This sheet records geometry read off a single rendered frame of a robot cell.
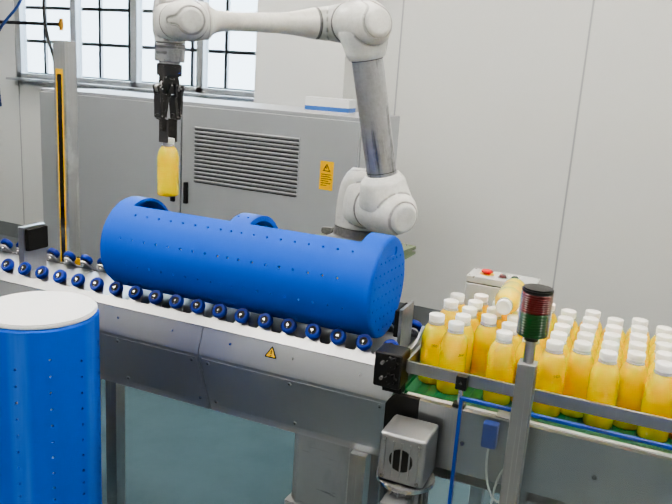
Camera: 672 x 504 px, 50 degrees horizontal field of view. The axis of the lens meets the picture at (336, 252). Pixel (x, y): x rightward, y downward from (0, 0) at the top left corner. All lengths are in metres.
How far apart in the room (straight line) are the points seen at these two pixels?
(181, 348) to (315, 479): 0.94
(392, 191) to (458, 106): 2.40
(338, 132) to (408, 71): 1.32
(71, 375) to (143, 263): 0.46
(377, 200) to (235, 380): 0.73
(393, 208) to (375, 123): 0.28
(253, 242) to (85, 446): 0.68
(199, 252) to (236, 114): 1.92
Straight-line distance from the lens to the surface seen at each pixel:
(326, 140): 3.66
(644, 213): 4.58
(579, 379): 1.80
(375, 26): 2.26
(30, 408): 1.91
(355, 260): 1.88
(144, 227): 2.21
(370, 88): 2.33
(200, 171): 4.08
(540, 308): 1.49
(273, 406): 2.15
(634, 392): 1.80
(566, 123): 4.58
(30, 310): 1.94
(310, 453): 2.86
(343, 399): 2.00
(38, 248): 2.68
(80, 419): 1.96
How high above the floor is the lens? 1.65
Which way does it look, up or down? 14 degrees down
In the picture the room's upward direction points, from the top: 4 degrees clockwise
